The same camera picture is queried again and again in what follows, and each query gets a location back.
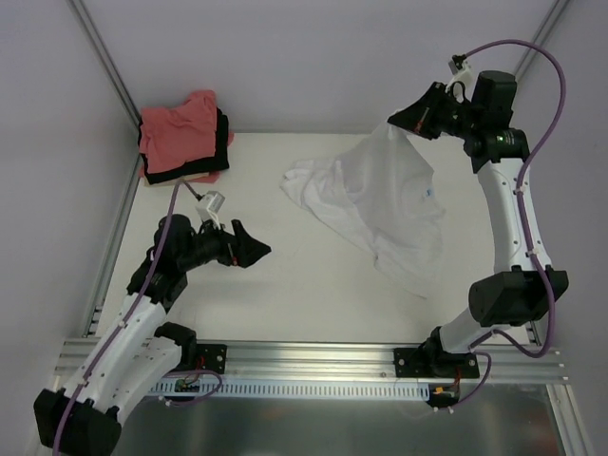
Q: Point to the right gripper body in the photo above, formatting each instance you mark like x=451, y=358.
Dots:
x=438, y=110

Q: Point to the right frame post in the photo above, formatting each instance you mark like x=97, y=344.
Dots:
x=545, y=30

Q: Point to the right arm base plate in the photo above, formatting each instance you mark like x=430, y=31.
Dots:
x=414, y=363

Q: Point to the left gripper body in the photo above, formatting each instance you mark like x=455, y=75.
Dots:
x=233, y=244

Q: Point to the frame post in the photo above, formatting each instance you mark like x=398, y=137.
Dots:
x=96, y=41
x=545, y=30

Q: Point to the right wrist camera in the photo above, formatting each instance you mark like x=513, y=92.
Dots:
x=461, y=70

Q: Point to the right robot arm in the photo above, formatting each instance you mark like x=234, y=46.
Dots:
x=525, y=286

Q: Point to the right side frame rail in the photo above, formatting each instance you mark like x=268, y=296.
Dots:
x=535, y=333

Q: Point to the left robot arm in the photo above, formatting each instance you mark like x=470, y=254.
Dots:
x=87, y=414

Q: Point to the white slotted cable duct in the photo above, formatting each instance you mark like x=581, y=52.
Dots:
x=392, y=390

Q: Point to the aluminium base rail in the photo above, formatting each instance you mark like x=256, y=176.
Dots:
x=366, y=362

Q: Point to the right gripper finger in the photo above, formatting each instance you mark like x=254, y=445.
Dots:
x=416, y=119
x=437, y=94

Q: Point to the left side frame rail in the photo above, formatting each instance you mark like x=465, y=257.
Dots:
x=102, y=281

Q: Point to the white t shirt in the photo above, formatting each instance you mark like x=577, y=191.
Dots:
x=380, y=197

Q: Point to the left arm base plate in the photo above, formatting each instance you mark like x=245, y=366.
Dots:
x=211, y=357

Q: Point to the frame rail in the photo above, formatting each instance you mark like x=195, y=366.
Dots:
x=535, y=333
x=102, y=281

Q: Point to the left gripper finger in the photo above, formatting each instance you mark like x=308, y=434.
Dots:
x=239, y=231
x=249, y=251

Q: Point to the left frame post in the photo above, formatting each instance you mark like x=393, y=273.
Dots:
x=96, y=41

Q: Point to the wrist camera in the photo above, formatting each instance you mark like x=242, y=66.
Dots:
x=461, y=70
x=208, y=207

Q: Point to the beige folded shirt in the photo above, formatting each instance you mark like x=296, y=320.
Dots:
x=203, y=177

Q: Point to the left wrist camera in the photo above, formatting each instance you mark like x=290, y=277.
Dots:
x=208, y=207

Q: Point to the top pink folded shirt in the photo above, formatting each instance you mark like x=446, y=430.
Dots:
x=198, y=110

